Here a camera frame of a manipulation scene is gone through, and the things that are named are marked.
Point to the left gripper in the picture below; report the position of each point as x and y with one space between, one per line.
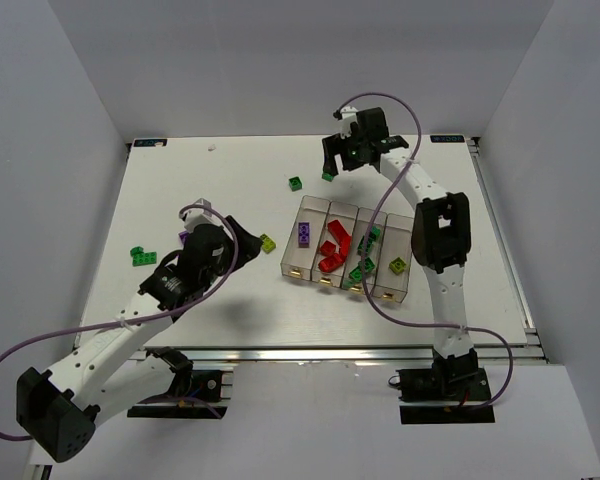
235 243

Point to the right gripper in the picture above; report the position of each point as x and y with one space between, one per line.
350 151

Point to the yellow-green lego brick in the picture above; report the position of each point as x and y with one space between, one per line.
398 266
268 245

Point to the small red lego brick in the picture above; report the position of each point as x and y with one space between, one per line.
328 248

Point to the large red lego brick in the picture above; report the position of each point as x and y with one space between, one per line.
341 235

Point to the red rounded lego brick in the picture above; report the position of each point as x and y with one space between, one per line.
331 263

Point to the green L-shaped lego plate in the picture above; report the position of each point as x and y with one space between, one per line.
140 257

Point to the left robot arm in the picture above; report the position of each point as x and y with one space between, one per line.
62 407

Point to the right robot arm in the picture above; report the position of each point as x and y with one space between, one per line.
440 238

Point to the clear bin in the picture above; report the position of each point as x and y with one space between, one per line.
356 226
298 261
339 211
396 243

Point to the right blue label sticker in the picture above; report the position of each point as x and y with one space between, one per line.
446 138

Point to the blue label sticker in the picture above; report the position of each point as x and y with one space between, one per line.
446 138
150 143

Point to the left blue label sticker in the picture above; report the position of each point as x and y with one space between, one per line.
150 143

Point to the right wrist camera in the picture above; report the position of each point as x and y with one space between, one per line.
345 116

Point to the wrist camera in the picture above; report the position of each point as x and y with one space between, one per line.
345 116
197 214

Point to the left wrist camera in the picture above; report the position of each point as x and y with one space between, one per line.
197 214

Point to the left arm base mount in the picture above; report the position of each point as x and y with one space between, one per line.
203 394

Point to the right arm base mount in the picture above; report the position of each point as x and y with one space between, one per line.
426 400

